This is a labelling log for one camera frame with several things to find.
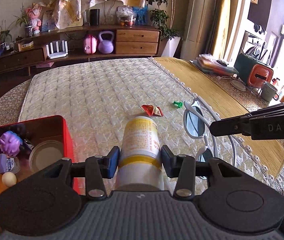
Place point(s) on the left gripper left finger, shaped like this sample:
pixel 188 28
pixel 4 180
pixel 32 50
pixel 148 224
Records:
pixel 94 170

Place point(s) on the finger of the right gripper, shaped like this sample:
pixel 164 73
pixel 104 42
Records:
pixel 240 124

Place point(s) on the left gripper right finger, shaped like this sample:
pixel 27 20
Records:
pixel 185 169

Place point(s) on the cream yellow cylindrical canister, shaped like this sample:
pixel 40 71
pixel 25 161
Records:
pixel 140 165

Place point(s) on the round tin lid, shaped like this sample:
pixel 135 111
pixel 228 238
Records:
pixel 45 154

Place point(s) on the beige egg ball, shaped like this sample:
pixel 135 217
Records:
pixel 9 179

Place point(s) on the purple monster toy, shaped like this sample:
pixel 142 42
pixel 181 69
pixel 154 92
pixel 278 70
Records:
pixel 10 143

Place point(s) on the purple block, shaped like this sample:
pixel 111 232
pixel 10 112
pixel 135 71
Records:
pixel 3 163

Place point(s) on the green mug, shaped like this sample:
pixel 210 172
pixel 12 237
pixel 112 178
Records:
pixel 269 92

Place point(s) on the orange tissue box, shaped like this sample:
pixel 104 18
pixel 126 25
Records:
pixel 258 75

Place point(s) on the green push pin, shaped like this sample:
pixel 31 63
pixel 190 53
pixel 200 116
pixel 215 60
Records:
pixel 178 104

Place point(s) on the red snack packet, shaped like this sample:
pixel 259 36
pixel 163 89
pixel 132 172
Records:
pixel 152 110

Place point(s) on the stack of books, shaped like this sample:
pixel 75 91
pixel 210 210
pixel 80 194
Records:
pixel 209 65

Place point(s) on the quilted cream mat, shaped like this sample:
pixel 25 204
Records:
pixel 97 99

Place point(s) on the white wifi router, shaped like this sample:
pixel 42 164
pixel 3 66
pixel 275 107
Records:
pixel 57 49

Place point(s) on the purple kettlebell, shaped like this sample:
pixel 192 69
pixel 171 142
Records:
pixel 106 46

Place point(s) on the pink toy case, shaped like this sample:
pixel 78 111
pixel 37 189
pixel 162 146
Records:
pixel 90 44

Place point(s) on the wooden tv cabinet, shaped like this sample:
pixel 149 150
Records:
pixel 134 41

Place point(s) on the black speaker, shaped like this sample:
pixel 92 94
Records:
pixel 94 17

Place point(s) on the potted green tree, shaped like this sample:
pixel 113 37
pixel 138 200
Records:
pixel 162 16

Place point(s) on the pink plush doll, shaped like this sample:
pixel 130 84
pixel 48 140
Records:
pixel 33 14

